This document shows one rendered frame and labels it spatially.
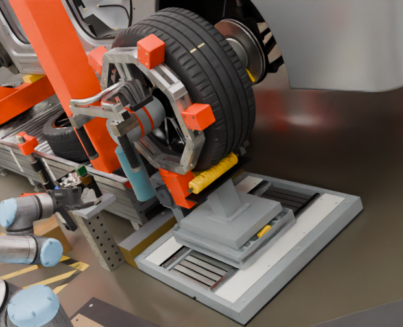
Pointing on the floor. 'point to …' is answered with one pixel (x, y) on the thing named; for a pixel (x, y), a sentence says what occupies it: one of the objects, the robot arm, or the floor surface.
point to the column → (100, 241)
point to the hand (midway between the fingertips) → (97, 200)
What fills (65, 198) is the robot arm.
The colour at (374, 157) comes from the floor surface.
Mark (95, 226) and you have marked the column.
